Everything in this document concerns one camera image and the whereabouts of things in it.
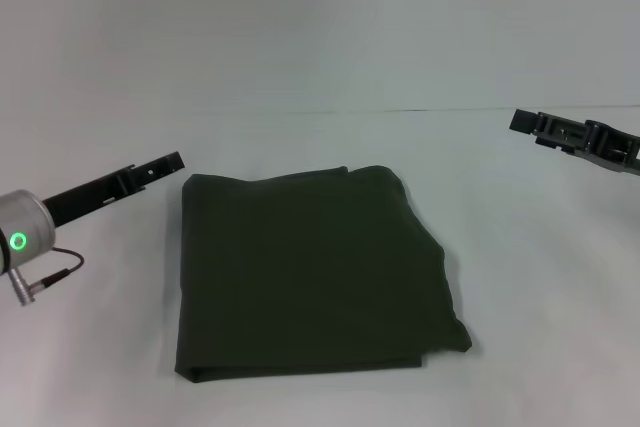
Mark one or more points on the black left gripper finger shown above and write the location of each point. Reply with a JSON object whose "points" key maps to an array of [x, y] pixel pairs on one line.
{"points": [[157, 167]]}

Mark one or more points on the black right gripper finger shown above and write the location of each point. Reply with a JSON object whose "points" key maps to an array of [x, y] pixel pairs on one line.
{"points": [[545, 129]]}

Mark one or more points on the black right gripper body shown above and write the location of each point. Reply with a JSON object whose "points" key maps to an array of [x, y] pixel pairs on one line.
{"points": [[610, 149]]}

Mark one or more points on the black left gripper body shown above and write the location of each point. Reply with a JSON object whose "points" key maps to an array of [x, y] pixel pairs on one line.
{"points": [[87, 197]]}

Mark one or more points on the dark green shirt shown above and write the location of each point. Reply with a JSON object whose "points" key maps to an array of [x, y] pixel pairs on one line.
{"points": [[310, 267]]}

